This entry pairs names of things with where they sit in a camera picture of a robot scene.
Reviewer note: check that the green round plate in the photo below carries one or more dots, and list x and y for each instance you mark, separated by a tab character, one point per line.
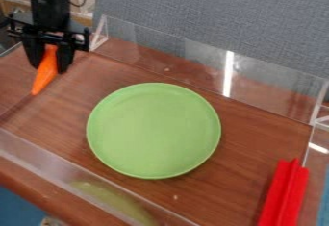
153	130

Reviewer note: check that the red plastic bracket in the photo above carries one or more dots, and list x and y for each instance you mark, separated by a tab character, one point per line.
285	196

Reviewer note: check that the clear acrylic triangle bracket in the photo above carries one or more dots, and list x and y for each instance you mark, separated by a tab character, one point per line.
101	35

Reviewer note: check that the clear acrylic tray wall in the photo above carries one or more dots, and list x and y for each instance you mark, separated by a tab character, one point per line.
273	115

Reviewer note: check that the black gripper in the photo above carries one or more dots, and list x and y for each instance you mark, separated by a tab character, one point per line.
47	25

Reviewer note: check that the orange toy carrot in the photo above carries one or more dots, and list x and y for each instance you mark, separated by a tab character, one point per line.
47	70

